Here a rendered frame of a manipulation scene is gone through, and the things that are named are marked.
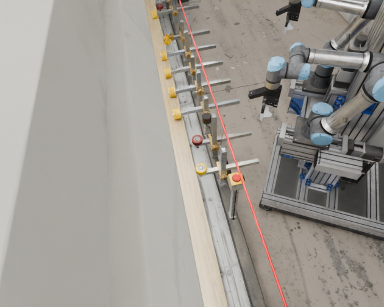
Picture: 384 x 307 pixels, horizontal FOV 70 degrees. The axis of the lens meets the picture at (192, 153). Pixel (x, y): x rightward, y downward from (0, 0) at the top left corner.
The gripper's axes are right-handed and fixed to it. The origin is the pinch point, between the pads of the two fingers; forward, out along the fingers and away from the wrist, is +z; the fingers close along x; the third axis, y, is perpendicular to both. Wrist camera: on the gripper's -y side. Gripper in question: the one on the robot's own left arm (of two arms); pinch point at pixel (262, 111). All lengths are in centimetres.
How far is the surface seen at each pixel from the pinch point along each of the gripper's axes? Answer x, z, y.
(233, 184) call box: -44.9, 9.5, -5.3
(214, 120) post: 1.5, 17.8, -29.5
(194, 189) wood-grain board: -39, 42, -31
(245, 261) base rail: -67, 62, 10
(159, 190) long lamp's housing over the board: -107, -105, 1
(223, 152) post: -20.3, 19.7, -17.2
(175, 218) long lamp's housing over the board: -108, -104, 3
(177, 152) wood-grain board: -15, 42, -53
